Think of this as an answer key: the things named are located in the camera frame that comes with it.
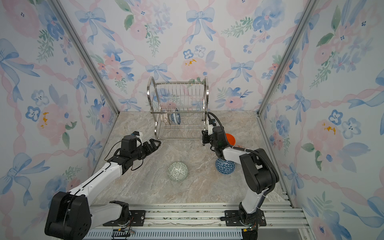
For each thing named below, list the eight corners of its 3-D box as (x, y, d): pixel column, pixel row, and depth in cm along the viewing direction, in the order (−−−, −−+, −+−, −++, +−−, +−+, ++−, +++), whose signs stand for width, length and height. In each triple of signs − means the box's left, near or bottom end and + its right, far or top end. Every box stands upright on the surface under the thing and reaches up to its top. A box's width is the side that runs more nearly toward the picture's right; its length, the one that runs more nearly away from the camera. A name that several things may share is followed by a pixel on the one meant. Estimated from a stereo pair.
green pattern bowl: (167, 181, 88) (166, 178, 84) (169, 165, 94) (168, 161, 91) (187, 181, 88) (187, 178, 84) (187, 165, 94) (187, 161, 91)
